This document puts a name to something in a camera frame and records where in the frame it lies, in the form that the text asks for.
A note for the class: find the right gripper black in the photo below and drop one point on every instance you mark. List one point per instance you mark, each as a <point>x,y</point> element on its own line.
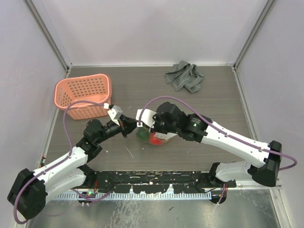
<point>156,128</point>

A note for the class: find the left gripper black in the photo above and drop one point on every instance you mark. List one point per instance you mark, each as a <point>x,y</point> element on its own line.
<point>127,124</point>

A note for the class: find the dark green fruit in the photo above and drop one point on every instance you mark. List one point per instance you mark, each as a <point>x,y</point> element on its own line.
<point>143,134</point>

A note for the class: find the clear zip top bag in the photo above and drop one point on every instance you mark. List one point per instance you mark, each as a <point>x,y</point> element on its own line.
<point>163,136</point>

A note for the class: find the red apple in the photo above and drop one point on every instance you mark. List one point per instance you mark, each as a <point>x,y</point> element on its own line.
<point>155,141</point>

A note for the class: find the pink plastic basket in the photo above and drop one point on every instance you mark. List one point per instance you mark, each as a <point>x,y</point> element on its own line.
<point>95,88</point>

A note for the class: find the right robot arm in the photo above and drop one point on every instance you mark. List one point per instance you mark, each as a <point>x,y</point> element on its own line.
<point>260,161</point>

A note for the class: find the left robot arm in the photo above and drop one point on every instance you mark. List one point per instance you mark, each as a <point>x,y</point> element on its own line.
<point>32,190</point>

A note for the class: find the grey crumpled cloth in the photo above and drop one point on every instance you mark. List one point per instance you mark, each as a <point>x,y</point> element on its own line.
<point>184,75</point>

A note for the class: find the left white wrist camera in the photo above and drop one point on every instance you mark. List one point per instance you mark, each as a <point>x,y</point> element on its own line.
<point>114,112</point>

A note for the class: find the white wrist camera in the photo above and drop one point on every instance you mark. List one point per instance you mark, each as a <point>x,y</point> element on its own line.
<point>146,118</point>
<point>114,112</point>

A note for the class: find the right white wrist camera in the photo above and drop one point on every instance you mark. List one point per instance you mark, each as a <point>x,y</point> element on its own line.
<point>146,118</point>

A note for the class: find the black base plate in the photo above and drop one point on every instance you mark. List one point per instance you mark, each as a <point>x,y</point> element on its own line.
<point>151,182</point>

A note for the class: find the grey cable duct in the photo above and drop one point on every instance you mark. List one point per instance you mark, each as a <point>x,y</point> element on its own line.
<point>169,195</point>

